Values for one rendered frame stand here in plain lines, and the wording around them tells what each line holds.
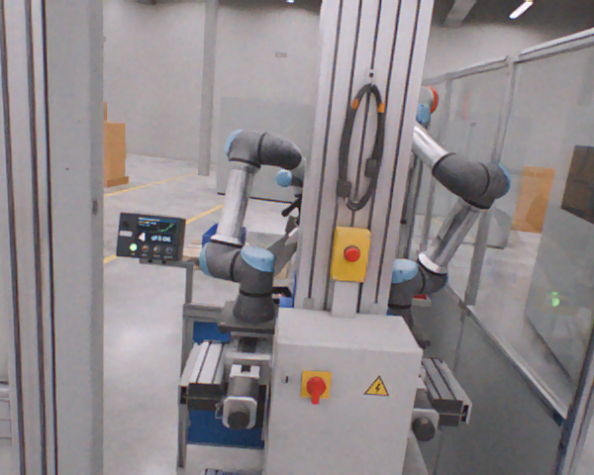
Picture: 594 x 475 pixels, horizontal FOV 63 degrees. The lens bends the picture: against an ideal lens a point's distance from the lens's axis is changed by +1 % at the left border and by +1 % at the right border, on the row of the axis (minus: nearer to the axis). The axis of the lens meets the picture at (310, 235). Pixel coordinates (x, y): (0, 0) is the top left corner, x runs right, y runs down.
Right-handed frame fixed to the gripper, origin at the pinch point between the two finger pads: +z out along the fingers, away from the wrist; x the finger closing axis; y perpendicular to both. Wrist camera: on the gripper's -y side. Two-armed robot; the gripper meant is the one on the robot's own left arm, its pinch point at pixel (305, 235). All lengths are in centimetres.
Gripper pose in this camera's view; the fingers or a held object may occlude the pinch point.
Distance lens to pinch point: 226.0
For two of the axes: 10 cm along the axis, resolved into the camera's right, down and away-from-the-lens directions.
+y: 9.8, -2.1, -0.4
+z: 2.1, 9.4, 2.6
